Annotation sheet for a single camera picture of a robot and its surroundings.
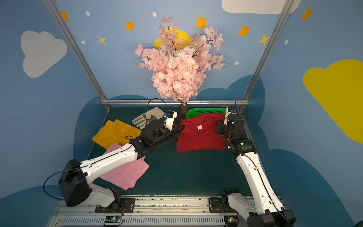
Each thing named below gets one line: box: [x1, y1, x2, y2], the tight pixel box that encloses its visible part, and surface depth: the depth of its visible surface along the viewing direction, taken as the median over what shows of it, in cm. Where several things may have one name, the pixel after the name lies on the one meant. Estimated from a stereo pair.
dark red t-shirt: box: [175, 113, 227, 153], surface depth 78 cm
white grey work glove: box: [131, 106, 165, 130], surface depth 117 cm
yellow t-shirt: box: [91, 119, 142, 150], surface depth 106 cm
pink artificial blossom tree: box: [134, 15, 226, 118], surface depth 70 cm
